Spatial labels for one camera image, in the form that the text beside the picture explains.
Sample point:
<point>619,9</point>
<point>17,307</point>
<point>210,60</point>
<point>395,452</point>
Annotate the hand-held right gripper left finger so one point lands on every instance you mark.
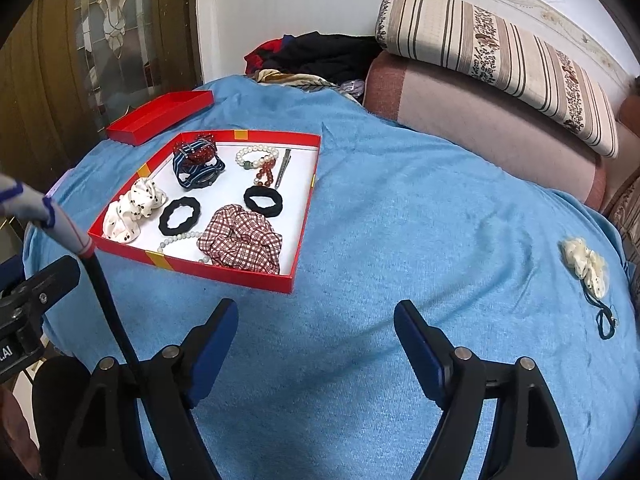
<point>220,342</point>

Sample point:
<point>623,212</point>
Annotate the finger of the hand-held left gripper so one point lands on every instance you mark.
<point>50,280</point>

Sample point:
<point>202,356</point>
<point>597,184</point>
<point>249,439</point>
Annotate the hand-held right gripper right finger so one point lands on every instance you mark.
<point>417,345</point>

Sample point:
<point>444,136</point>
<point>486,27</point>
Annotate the red jewelry box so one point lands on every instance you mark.
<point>220,195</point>

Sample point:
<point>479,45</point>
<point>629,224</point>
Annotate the blue striped scrunchie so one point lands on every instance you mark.
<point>192,175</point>

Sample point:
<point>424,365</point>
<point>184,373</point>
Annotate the silver metal hair clip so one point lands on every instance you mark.
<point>283,167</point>

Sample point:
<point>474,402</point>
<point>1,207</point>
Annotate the red polka-dot scrunchie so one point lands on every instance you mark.
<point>197,152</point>

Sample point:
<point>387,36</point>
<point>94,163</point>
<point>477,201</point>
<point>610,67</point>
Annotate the red plaid scrunchie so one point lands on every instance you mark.
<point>235,240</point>

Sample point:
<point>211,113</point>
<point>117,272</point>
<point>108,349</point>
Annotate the white polka-dot scrunchie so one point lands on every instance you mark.
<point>130,210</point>

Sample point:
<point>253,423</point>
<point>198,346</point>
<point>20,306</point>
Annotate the blue blanket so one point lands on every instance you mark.
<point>400,235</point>

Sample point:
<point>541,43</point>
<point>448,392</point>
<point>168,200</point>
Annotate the cream scrunchie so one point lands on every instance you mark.
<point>582,260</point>

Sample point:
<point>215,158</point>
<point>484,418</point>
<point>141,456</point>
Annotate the red box lid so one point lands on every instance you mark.
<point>150,120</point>

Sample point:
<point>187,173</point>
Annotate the wooden cabinet with glass door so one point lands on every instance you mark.
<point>45,85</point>

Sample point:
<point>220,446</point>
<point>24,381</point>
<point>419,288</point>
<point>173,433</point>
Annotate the pink folded blanket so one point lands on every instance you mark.
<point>475,125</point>

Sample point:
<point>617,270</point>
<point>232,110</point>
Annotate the beige patterned cushion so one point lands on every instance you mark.
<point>627,210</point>

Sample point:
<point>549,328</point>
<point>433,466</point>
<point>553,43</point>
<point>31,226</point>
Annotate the lilac cloth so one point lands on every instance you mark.
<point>354,89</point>

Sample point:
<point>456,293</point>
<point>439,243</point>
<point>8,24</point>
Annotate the patterned beige scarf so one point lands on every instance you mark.
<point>295,79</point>

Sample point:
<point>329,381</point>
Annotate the red and blue garment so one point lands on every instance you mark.
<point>260,52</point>

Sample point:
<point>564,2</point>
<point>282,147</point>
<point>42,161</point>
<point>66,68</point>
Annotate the striped beige pillow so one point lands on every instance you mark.
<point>500,55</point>

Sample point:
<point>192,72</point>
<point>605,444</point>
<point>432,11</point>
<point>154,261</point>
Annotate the black garment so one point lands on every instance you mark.
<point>325,57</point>

